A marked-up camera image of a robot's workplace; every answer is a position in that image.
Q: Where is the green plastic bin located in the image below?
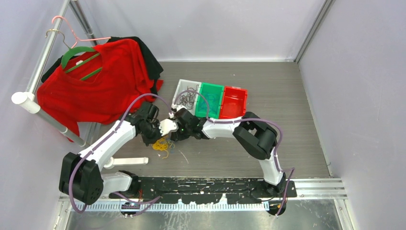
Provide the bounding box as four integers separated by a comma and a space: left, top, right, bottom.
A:
195, 82, 225, 119

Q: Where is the red shirt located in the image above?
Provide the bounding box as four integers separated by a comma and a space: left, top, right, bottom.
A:
36, 39, 156, 134

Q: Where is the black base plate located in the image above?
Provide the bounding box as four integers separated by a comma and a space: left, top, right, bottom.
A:
126, 177, 297, 205

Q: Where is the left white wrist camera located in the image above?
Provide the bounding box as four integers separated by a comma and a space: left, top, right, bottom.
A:
159, 118, 178, 137

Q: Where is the pink clothes hanger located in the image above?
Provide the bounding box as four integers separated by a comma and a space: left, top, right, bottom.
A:
52, 15, 111, 48

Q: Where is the red plastic bin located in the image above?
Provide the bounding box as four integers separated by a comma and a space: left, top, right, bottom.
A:
219, 86, 248, 119

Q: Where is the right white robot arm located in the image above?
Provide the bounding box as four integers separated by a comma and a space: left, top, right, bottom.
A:
170, 109, 286, 197

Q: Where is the white plastic bin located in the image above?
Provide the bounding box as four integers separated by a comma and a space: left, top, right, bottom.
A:
172, 79, 202, 115

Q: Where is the black garment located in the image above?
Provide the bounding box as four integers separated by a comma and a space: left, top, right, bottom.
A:
41, 36, 164, 95

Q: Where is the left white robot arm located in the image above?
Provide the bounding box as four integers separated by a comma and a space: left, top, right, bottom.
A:
58, 102, 162, 205

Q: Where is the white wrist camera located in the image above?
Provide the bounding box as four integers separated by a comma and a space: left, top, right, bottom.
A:
159, 118, 178, 137
169, 105, 187, 118

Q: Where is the metal clothes rack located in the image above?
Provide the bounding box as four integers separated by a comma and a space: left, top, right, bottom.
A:
11, 0, 95, 147

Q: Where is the yellow wire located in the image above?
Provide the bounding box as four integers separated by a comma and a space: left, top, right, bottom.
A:
152, 137, 173, 160

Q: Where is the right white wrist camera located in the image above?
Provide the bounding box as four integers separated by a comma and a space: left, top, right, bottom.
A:
169, 105, 187, 118

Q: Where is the white rack foot bar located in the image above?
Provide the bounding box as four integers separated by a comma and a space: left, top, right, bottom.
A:
104, 157, 149, 169

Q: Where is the gold wire hanger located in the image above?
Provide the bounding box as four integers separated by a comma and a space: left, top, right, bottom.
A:
45, 29, 71, 49

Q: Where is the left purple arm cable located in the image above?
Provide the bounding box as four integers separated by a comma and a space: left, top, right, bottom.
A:
68, 93, 175, 218

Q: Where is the green clothes hanger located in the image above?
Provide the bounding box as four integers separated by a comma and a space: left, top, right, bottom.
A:
61, 46, 100, 73

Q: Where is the aluminium rail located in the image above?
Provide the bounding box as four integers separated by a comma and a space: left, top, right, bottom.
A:
76, 177, 348, 215

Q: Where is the brown wire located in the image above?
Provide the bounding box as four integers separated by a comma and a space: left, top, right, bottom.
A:
176, 87, 200, 111

